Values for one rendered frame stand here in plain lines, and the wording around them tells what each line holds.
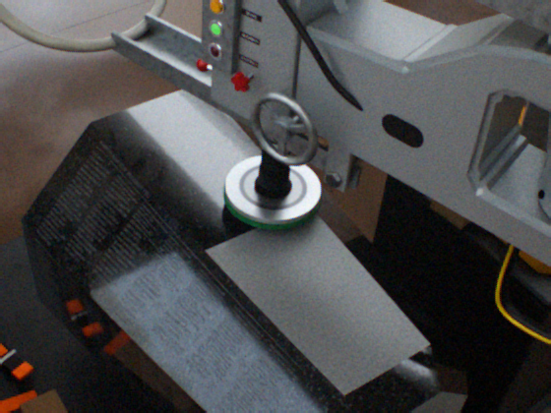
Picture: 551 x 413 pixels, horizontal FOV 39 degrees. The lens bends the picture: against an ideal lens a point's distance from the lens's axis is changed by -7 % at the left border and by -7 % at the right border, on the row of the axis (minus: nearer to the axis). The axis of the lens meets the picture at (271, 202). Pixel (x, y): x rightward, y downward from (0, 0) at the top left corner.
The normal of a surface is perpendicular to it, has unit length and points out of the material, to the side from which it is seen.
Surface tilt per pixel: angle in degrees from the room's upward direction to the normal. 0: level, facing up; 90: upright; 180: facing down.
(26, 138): 0
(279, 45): 90
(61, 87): 0
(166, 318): 45
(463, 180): 90
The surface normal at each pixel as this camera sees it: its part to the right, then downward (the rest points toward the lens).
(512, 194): 0.07, -0.72
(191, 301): -0.51, -0.24
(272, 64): -0.62, 0.51
